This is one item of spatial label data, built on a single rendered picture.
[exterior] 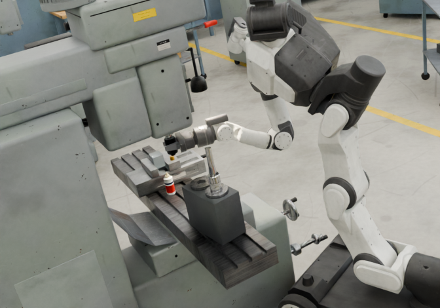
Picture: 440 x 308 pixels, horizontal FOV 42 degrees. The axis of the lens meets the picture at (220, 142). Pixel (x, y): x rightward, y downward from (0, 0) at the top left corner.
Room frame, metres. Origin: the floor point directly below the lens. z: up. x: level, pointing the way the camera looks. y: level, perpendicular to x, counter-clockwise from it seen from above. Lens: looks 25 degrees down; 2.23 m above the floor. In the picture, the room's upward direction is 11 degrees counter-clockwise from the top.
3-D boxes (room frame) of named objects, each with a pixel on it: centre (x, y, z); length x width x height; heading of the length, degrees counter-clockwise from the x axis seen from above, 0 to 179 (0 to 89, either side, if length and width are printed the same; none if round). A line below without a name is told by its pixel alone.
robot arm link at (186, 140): (2.23, 0.12, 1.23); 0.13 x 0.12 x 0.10; 10
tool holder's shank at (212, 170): (1.90, 0.05, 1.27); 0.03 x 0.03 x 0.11
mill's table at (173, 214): (2.27, 0.23, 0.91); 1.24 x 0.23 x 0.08; 25
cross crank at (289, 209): (2.42, -0.25, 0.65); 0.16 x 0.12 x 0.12; 115
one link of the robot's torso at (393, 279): (1.86, -0.57, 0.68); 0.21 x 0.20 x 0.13; 47
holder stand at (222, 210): (1.94, 0.07, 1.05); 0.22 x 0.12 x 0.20; 33
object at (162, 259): (2.22, 0.21, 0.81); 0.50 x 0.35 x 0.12; 115
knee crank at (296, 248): (2.31, -0.33, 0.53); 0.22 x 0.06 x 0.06; 115
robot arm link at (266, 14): (2.01, -0.25, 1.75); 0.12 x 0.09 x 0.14; 66
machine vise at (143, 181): (2.45, 0.28, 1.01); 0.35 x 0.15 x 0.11; 112
